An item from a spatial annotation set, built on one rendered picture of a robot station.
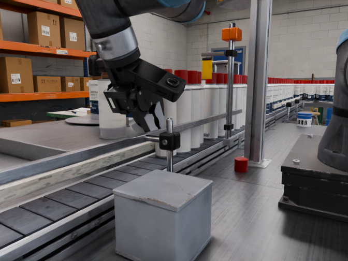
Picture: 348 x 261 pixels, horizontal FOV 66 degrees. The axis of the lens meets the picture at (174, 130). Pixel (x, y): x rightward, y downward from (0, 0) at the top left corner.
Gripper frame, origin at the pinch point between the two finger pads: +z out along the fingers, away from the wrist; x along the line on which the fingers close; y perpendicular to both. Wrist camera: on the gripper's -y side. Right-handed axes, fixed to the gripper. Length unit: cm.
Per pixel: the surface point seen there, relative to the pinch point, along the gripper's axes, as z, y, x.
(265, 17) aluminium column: -12.3, -15.7, -35.1
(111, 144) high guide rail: -11.8, -4.0, 15.5
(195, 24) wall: 216, 391, -780
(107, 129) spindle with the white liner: 7.1, 26.8, -8.1
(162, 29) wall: 176, 428, -642
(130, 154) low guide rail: -0.3, 3.8, 6.9
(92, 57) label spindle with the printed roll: -2, 60, -42
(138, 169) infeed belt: 0.9, 0.4, 9.2
